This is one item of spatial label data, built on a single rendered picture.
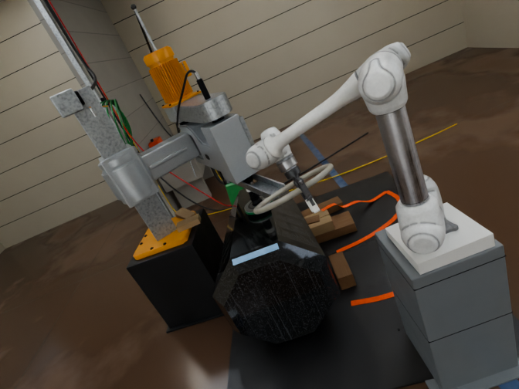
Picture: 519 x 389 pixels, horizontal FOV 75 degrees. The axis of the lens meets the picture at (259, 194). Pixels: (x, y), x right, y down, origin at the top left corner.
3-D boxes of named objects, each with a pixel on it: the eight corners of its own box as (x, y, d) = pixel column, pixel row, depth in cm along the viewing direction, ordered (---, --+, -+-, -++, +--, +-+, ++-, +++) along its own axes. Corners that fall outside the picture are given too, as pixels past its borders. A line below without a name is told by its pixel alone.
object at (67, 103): (55, 122, 227) (41, 100, 221) (69, 116, 243) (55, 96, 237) (81, 109, 223) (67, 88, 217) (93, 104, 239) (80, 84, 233)
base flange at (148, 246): (133, 262, 277) (130, 257, 275) (150, 229, 321) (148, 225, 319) (187, 242, 268) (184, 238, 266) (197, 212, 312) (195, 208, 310)
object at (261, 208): (245, 217, 199) (242, 212, 199) (309, 175, 213) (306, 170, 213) (273, 213, 152) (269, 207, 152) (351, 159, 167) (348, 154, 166)
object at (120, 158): (116, 214, 265) (85, 168, 249) (131, 194, 296) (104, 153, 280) (155, 198, 259) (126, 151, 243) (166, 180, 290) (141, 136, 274)
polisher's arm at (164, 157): (120, 205, 255) (101, 177, 245) (117, 195, 285) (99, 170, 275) (205, 157, 276) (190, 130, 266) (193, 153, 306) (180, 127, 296)
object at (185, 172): (178, 214, 530) (150, 167, 495) (187, 183, 648) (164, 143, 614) (215, 199, 525) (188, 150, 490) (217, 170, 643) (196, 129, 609)
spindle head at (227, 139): (219, 179, 261) (192, 126, 243) (242, 165, 268) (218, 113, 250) (238, 188, 230) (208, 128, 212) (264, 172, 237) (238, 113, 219)
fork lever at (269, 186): (224, 183, 261) (222, 177, 259) (245, 170, 267) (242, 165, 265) (266, 204, 202) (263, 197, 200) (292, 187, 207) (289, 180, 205)
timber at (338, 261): (357, 285, 259) (352, 273, 254) (341, 290, 260) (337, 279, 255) (346, 262, 286) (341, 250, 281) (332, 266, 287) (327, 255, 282)
